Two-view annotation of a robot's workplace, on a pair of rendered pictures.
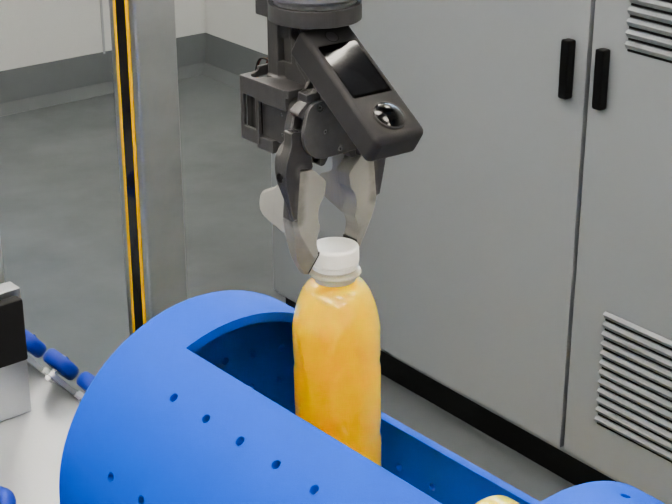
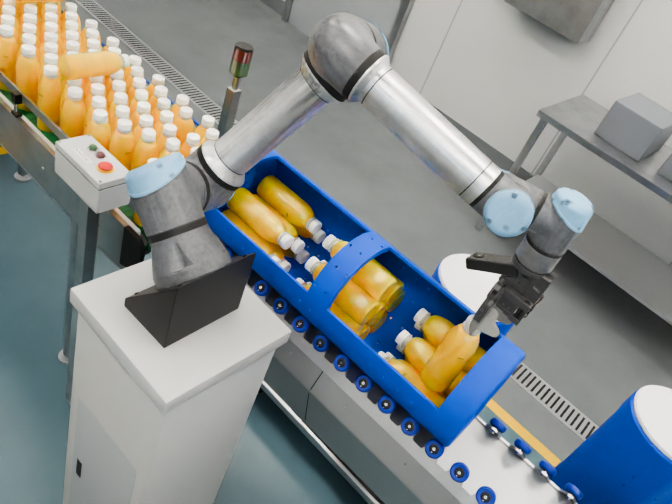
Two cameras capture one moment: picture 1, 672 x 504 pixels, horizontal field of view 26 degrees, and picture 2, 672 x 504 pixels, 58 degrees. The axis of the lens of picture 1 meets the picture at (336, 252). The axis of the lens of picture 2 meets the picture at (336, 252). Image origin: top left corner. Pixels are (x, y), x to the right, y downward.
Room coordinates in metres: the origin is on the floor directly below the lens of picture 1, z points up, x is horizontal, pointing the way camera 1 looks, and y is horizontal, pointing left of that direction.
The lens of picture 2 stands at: (1.84, -0.70, 2.10)
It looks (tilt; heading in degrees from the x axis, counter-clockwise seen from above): 38 degrees down; 156
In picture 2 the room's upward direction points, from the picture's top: 24 degrees clockwise
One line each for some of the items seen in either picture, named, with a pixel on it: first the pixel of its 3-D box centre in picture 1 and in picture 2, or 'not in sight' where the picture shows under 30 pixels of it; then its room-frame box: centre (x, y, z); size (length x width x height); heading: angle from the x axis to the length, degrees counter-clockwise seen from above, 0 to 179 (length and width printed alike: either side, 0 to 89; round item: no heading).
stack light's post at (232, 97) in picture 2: not in sight; (205, 210); (-0.12, -0.44, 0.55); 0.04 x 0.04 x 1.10; 40
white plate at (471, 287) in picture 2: not in sight; (481, 286); (0.65, 0.31, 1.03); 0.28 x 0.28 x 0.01
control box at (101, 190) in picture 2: not in sight; (93, 172); (0.44, -0.82, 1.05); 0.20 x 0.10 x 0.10; 40
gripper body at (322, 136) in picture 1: (309, 76); (519, 286); (1.08, 0.02, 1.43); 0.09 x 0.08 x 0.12; 40
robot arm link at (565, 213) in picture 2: not in sight; (558, 221); (1.08, 0.01, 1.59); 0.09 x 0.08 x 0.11; 57
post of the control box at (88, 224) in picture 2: not in sight; (81, 310); (0.44, -0.82, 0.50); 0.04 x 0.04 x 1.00; 40
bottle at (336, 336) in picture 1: (337, 371); (452, 354); (1.06, 0.00, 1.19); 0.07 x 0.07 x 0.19
